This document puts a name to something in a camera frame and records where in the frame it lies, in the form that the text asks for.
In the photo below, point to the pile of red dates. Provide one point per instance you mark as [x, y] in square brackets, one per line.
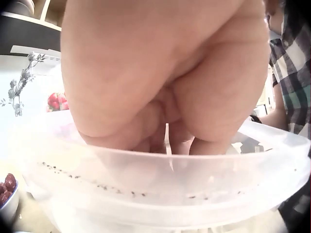
[6, 185]

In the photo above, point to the translucent plastic blade piece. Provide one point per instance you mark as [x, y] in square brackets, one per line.
[167, 138]

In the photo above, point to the dark wall shelf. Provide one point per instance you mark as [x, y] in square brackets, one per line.
[26, 29]

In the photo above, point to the red strawberries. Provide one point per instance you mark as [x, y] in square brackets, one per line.
[57, 101]

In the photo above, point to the grey leafy plant sprig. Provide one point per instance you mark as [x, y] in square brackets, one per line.
[20, 85]

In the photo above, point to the translucent plastic bowl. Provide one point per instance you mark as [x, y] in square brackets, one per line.
[145, 177]

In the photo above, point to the person's body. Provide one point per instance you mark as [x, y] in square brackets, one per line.
[295, 72]

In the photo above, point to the white bowl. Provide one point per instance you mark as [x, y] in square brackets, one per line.
[9, 206]

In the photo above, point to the person's left fingers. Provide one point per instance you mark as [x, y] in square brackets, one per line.
[155, 136]

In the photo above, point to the person's left hand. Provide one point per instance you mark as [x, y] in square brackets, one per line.
[145, 60]

